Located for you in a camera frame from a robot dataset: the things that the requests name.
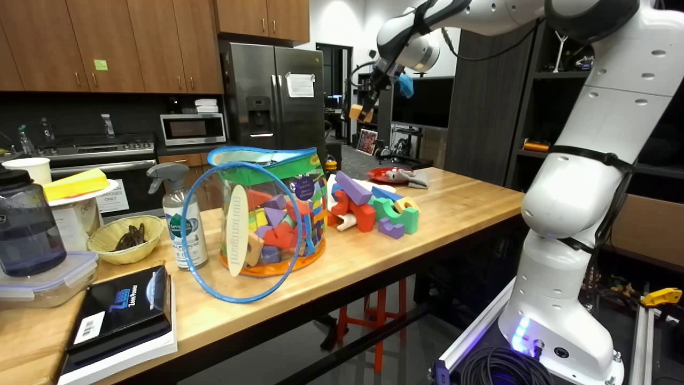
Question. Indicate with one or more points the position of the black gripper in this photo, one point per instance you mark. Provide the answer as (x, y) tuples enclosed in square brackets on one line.
[(377, 89)]

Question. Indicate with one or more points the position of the yellow wooden cube block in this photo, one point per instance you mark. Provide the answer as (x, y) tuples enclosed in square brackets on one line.
[(356, 112)]

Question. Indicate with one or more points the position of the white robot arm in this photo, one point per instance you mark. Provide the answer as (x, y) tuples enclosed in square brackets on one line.
[(570, 192)]

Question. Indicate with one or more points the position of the purple foam triangle block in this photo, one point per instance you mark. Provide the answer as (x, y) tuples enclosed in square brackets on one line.
[(352, 186)]

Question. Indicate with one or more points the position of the blue foam rectangular block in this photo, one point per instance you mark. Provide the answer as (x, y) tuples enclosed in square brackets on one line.
[(385, 192)]

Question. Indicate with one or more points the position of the yellow foam block with hole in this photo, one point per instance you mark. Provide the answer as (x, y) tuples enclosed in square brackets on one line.
[(406, 203)]

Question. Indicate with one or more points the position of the flat red foam block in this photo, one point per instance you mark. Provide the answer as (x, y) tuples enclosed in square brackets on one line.
[(339, 203)]

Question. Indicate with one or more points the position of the purple foam arch block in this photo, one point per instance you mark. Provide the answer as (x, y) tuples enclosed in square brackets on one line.
[(389, 227)]

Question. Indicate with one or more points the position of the clear plastic toy bag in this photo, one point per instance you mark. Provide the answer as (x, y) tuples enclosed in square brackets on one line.
[(275, 215)]

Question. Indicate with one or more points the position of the white paper sheet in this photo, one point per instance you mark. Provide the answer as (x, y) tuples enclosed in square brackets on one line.
[(377, 182), (299, 87)]

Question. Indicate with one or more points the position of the red plate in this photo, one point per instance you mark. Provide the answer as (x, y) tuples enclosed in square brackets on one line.
[(381, 173)]

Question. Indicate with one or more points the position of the grey cloth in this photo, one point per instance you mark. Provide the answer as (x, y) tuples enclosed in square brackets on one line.
[(410, 179)]

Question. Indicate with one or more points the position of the stainless steel refrigerator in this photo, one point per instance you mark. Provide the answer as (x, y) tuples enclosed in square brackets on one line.
[(275, 96)]

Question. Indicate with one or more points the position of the green foam cylinder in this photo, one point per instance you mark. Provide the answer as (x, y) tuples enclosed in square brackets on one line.
[(384, 206)]

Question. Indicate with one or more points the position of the white foam cylinder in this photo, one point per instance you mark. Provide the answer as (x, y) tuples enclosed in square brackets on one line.
[(344, 221)]

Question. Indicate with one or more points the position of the stack of white plates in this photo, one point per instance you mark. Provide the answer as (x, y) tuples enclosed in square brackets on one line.
[(205, 105)]

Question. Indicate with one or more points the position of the black shelf unit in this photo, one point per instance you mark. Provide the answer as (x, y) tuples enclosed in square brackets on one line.
[(545, 114)]

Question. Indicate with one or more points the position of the silver microwave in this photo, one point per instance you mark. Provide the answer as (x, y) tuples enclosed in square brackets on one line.
[(193, 129)]

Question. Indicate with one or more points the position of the orange-legged wooden stool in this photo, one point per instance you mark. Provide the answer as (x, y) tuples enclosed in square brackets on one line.
[(370, 312)]

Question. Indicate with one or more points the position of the clear spray bottle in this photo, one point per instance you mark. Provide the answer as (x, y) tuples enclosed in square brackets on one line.
[(174, 215)]

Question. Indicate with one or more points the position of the brown wooden upper cabinets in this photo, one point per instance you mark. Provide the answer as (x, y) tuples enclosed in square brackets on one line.
[(107, 43)]

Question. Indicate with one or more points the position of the green sticky note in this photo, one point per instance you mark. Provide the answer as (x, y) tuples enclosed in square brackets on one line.
[(102, 65)]

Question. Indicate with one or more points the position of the stainless steel stove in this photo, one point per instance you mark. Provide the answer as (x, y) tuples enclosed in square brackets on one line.
[(99, 150)]

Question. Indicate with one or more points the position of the yellow-green bowl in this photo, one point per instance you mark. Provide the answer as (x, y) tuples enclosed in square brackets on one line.
[(130, 237)]

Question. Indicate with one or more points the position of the yellow sponge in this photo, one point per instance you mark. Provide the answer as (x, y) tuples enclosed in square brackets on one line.
[(75, 182)]

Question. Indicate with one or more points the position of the black book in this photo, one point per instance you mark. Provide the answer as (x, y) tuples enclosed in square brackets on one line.
[(125, 306)]

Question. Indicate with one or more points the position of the yellow hand tool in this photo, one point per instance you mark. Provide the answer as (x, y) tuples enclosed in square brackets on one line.
[(662, 296)]

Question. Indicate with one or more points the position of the dark water jug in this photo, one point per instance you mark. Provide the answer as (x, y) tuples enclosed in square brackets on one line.
[(29, 221)]

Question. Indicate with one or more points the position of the clear plastic food container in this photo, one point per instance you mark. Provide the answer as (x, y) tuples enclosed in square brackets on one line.
[(50, 281)]

